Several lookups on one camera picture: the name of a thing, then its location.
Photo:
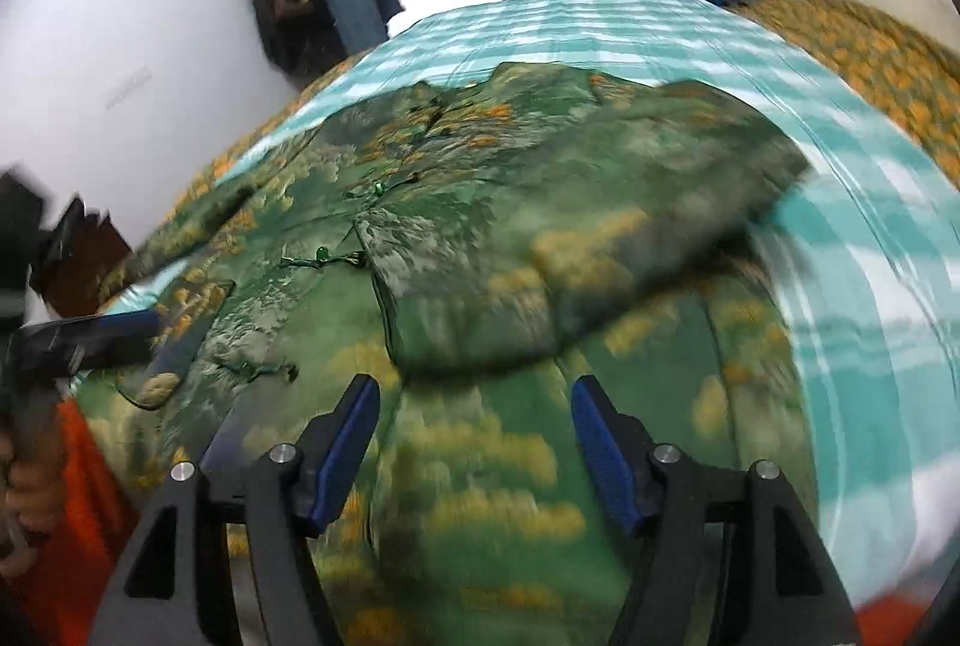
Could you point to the orange fleece cloth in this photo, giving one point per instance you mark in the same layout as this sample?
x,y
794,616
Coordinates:
x,y
71,541

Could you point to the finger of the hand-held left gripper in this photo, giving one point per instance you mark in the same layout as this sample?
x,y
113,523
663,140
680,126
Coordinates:
x,y
90,346

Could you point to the green floral padded jacket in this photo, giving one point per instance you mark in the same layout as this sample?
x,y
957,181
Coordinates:
x,y
487,226

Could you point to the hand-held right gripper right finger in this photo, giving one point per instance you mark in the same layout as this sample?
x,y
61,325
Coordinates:
x,y
604,458

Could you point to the white wall trunking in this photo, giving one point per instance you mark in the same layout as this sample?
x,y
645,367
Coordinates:
x,y
127,87

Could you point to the person's left hand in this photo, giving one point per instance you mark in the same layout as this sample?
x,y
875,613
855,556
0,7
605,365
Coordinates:
x,y
30,492

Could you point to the teal white checked bedsheet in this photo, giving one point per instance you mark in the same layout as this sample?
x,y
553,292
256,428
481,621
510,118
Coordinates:
x,y
832,286

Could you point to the orange floral blanket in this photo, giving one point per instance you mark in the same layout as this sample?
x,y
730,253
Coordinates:
x,y
862,45

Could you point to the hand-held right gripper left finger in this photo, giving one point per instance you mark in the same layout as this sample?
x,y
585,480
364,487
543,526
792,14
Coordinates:
x,y
346,458

